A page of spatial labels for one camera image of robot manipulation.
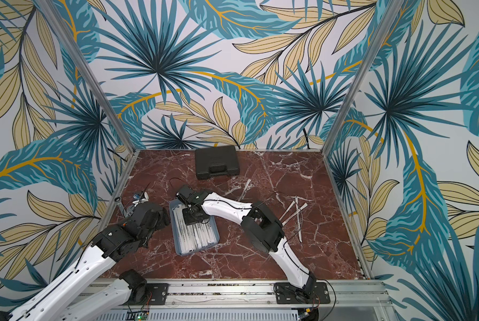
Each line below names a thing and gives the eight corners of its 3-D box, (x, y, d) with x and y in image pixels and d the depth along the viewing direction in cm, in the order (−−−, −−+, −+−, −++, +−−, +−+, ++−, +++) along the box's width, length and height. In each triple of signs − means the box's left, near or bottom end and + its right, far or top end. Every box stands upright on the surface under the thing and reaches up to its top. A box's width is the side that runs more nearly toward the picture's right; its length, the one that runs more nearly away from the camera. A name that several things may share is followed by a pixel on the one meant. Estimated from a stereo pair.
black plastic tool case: (197, 181, 107) (196, 174, 103) (195, 155, 119) (194, 148, 114) (240, 175, 110) (240, 168, 106) (234, 150, 122) (234, 143, 117)
